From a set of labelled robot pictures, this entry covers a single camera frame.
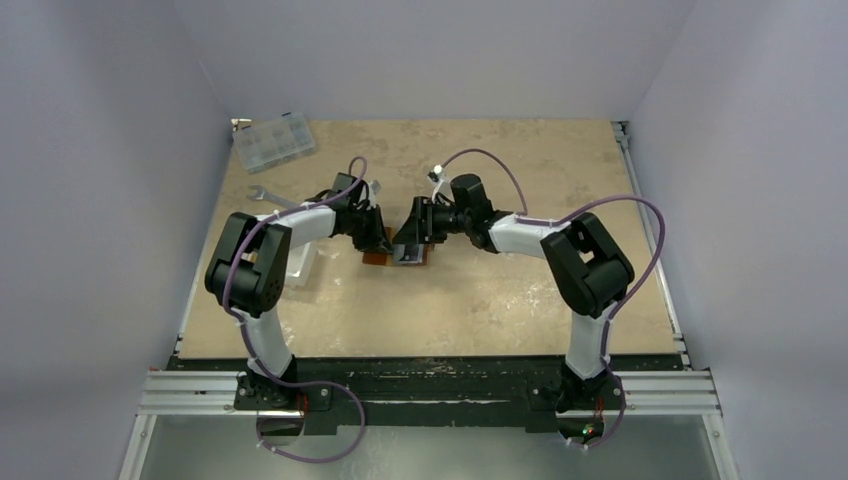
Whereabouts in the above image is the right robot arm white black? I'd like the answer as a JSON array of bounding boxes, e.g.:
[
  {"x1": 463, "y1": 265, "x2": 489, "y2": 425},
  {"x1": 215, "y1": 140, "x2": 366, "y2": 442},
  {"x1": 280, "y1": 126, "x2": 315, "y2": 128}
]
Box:
[{"x1": 392, "y1": 174, "x2": 635, "y2": 412}]

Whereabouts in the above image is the clear plastic organizer box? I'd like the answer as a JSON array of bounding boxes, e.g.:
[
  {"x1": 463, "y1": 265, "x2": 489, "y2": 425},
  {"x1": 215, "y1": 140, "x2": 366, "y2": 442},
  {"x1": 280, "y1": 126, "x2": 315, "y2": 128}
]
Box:
[{"x1": 232, "y1": 112, "x2": 317, "y2": 174}]

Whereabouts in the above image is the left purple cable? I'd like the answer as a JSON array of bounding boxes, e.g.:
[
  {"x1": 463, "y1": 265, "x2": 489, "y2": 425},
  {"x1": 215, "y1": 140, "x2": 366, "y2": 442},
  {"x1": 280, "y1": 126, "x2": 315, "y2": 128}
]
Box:
[{"x1": 221, "y1": 156, "x2": 369, "y2": 465}]

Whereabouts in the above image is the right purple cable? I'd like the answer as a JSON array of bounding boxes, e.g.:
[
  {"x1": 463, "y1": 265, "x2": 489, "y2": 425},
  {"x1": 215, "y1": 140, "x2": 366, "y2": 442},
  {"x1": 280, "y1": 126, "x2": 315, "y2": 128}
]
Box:
[{"x1": 437, "y1": 148, "x2": 667, "y2": 452}]

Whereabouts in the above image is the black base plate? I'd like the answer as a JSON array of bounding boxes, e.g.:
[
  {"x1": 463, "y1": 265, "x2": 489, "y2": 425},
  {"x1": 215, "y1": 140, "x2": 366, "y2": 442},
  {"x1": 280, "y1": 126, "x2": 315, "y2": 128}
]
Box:
[{"x1": 165, "y1": 355, "x2": 684, "y2": 439}]

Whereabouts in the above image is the silver open-end wrench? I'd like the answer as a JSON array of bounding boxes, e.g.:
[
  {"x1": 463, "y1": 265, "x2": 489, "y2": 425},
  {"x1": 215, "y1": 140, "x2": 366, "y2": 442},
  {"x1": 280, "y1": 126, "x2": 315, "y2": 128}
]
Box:
[{"x1": 246, "y1": 185, "x2": 300, "y2": 209}]

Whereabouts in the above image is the white plastic card tray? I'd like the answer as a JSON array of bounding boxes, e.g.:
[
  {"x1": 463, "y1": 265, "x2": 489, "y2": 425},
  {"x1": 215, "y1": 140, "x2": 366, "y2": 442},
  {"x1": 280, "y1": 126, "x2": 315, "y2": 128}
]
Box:
[{"x1": 285, "y1": 242, "x2": 317, "y2": 288}]

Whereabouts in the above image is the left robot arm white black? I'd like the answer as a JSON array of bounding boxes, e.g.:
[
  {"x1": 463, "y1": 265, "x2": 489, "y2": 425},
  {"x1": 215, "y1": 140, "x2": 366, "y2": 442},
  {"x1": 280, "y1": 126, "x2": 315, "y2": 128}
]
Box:
[{"x1": 204, "y1": 173, "x2": 392, "y2": 409}]

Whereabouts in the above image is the purple cable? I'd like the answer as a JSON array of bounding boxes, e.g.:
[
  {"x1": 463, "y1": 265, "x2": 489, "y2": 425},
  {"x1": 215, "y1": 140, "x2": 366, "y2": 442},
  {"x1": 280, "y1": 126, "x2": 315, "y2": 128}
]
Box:
[
  {"x1": 437, "y1": 148, "x2": 667, "y2": 452},
  {"x1": 221, "y1": 156, "x2": 369, "y2": 465}
]

